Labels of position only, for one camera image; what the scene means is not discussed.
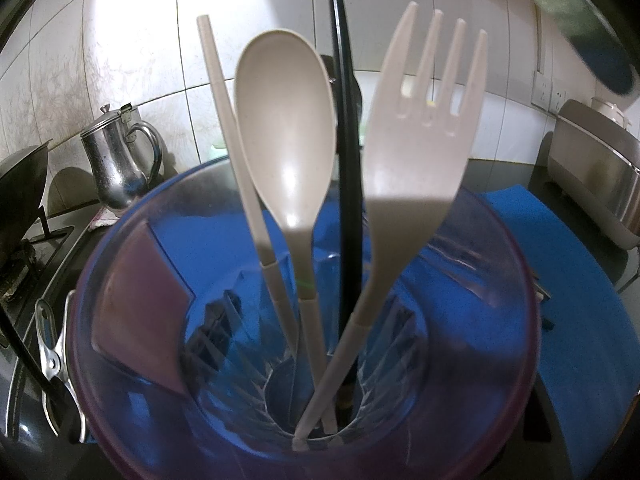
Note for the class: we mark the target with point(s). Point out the black wok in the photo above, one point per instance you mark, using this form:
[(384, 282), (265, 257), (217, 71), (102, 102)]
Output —
[(22, 195)]

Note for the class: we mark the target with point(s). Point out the metal spring clamp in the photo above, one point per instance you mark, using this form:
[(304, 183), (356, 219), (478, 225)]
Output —
[(52, 355)]

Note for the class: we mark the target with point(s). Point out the beige plastic fork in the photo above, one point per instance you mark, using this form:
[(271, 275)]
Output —
[(415, 160)]

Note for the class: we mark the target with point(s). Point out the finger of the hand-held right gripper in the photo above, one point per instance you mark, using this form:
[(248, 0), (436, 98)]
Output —
[(607, 62)]

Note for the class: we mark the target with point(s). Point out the gas stove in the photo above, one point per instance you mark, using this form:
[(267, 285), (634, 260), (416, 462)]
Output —
[(50, 242)]

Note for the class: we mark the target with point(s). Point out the blue mat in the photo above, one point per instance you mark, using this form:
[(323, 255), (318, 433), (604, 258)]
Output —
[(575, 310)]

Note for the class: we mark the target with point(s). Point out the purple transparent plastic cup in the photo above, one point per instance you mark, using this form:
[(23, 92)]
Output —
[(150, 435)]

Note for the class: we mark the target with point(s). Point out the beige plastic chopstick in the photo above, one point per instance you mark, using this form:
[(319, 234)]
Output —
[(225, 125)]

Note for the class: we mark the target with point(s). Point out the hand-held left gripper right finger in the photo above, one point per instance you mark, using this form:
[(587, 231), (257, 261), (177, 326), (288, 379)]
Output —
[(490, 400)]

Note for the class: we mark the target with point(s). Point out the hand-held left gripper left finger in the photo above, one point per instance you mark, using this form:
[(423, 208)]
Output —
[(140, 310)]

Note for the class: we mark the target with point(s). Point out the steel kettle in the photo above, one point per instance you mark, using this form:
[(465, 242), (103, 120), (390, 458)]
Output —
[(115, 160)]

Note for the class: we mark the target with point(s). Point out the white plastic container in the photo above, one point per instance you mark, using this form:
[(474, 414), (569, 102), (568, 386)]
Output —
[(610, 110)]

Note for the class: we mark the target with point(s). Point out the stainless steel appliance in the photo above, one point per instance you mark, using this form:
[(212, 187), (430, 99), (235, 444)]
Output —
[(590, 170)]

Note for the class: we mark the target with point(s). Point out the beige plastic spoon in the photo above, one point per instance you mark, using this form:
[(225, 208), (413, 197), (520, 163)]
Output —
[(285, 125)]

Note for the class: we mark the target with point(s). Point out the white wall socket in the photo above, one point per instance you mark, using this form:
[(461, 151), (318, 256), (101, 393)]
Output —
[(549, 91)]

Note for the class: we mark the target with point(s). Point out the pink cloth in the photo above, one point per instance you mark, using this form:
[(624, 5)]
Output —
[(104, 220)]

